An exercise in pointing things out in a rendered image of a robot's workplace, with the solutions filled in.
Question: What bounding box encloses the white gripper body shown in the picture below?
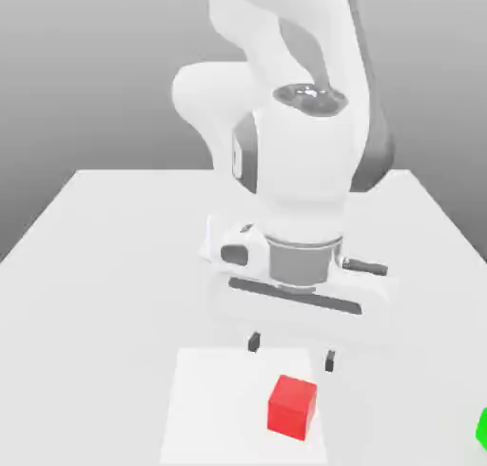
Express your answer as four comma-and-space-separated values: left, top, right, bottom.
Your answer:
205, 270, 394, 343

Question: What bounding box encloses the small red cube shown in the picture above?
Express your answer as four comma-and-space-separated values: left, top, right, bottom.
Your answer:
266, 374, 319, 442

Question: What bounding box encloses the small green cube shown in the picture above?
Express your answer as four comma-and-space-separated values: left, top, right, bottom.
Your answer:
475, 406, 487, 452

